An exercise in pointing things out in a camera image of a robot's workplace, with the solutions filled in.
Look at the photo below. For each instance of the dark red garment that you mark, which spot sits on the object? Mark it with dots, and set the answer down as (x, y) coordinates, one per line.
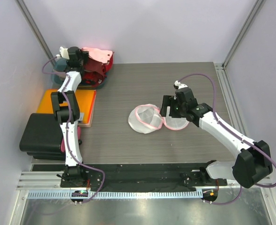
(95, 72)

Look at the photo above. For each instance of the white mesh laundry bag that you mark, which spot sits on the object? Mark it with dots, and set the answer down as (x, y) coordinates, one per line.
(146, 119)

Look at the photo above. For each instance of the black case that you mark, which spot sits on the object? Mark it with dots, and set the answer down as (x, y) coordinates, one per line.
(42, 138)

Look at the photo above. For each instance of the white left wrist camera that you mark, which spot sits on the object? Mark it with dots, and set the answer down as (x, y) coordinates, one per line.
(63, 53)

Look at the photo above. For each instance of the pink bra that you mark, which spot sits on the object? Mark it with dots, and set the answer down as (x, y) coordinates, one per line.
(103, 56)

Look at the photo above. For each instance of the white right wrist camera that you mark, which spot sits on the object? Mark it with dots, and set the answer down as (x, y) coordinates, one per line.
(178, 85)

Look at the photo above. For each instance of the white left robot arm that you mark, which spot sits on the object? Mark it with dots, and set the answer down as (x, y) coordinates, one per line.
(67, 113)

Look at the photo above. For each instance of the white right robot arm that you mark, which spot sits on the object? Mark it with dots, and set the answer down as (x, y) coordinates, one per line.
(251, 164)

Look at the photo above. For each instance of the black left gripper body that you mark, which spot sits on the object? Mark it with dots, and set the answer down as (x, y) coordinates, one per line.
(84, 58)

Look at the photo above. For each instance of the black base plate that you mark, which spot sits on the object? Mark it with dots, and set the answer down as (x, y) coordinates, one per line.
(144, 178)

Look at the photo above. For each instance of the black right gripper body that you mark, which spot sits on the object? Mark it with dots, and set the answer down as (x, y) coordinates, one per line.
(176, 110)

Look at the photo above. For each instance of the teal plastic laundry basket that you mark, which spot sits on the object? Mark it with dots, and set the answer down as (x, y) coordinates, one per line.
(61, 65)

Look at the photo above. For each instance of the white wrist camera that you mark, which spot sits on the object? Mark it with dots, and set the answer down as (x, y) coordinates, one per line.
(178, 85)
(63, 53)

